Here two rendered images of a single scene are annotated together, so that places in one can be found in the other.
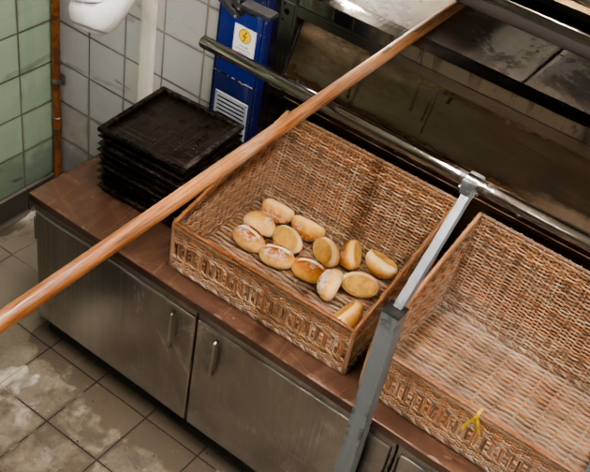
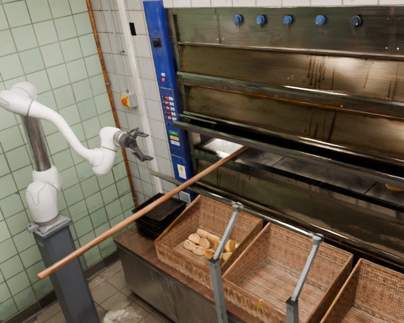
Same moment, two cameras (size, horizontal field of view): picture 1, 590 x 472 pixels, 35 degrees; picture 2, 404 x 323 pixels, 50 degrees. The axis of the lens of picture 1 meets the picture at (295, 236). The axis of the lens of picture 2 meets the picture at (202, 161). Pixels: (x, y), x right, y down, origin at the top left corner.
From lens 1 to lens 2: 0.91 m
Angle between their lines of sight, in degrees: 22
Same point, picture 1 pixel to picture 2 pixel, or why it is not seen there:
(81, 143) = not seen: hidden behind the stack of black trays
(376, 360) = (214, 282)
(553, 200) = (292, 210)
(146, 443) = not seen: outside the picture
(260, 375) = (192, 298)
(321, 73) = (208, 177)
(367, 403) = (218, 301)
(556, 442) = (306, 313)
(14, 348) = (120, 303)
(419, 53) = (233, 163)
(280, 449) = not seen: outside the picture
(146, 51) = (156, 180)
